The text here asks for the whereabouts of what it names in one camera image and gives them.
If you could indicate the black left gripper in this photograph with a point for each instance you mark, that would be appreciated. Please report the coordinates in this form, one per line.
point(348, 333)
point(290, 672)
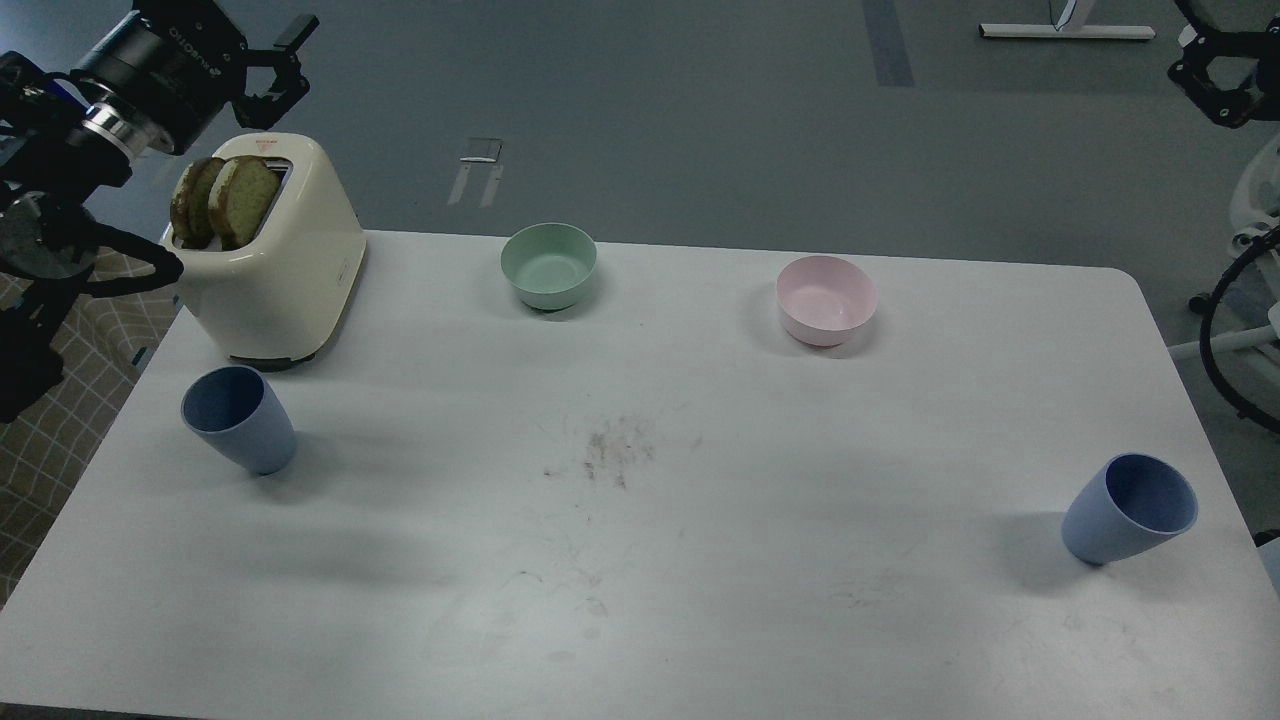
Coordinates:
point(178, 63)

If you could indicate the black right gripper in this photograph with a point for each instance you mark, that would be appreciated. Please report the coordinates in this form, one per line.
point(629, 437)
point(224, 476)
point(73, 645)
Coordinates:
point(1230, 75)

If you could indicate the blue cup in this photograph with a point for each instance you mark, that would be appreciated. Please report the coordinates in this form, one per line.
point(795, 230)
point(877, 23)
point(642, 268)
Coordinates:
point(235, 410)
point(1134, 503)

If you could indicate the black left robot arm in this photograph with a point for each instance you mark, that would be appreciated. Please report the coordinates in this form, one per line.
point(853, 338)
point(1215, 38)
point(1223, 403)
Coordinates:
point(59, 148)

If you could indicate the right toast slice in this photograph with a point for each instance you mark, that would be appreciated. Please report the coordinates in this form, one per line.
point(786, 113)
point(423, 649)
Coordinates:
point(240, 198)

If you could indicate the toast slice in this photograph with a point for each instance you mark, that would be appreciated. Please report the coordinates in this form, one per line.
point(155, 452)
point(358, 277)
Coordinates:
point(240, 198)
point(190, 203)

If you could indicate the left toast slice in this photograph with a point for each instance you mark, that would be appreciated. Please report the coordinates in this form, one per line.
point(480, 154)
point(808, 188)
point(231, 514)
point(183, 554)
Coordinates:
point(190, 203)

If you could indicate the cream toaster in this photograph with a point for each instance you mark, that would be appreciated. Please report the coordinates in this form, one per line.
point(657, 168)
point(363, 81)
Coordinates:
point(280, 298)

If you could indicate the floor socket plate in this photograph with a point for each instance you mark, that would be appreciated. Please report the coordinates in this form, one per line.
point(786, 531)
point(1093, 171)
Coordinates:
point(479, 172)

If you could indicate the white desk base bar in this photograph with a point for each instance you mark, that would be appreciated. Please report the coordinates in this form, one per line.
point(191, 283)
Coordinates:
point(1072, 23)

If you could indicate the green bowl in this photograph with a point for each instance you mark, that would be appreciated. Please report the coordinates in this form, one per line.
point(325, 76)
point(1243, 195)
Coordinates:
point(550, 265)

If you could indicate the checkered beige cloth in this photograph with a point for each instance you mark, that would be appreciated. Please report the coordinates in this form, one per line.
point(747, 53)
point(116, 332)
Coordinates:
point(105, 345)

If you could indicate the pink bowl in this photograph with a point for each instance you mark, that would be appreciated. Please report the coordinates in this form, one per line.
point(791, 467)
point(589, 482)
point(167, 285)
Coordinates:
point(824, 301)

